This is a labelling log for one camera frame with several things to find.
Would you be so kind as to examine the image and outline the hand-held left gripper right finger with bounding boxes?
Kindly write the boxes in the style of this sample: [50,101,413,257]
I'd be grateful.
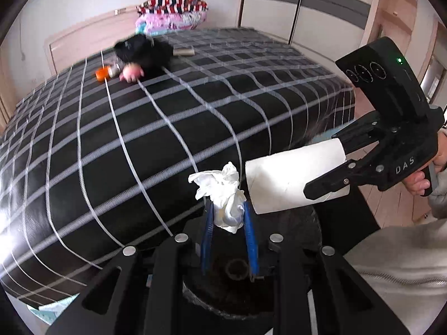
[242,200,406,335]

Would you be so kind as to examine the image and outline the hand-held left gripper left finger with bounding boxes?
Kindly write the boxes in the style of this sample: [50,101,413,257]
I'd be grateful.
[45,199,215,335]

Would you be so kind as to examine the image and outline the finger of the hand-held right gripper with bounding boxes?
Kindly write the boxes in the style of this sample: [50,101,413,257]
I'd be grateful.
[332,111,393,156]
[303,154,385,200]

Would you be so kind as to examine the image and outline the white tissue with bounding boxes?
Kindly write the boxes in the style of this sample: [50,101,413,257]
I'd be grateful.
[189,161,247,234]

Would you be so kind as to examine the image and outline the white toilet paper roll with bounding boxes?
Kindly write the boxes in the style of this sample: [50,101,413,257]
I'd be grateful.
[244,139,351,215]

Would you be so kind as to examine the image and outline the small pink object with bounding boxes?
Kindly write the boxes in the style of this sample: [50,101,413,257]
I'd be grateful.
[120,64,145,83]

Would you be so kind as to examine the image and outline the orange capped small bottle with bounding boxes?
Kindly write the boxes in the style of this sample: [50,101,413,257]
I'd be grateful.
[95,64,121,82]

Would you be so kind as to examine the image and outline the black sock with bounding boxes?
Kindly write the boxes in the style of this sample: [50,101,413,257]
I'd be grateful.
[113,34,175,72]

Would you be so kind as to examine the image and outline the person's right forearm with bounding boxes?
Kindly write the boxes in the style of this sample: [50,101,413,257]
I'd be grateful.
[428,178,447,221]

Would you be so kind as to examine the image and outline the person's right hand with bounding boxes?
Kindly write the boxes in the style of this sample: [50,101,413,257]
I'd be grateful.
[401,128,447,196]

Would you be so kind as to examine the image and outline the wooden door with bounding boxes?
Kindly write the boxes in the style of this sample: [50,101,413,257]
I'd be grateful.
[361,0,447,105]

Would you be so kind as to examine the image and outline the black white checked blanket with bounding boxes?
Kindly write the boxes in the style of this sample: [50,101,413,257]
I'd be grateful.
[0,26,357,299]

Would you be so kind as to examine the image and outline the white grey wardrobe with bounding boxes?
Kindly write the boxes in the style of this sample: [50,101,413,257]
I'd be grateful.
[237,0,385,54]

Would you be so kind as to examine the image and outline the teal printed bed sheet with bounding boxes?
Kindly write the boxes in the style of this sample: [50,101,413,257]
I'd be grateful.
[26,295,84,335]

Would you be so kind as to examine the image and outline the striped folded blanket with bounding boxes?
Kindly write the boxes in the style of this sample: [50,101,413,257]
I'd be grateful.
[136,0,209,16]

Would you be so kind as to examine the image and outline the beige wooden headboard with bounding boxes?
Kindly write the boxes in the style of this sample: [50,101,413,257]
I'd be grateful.
[44,7,140,75]

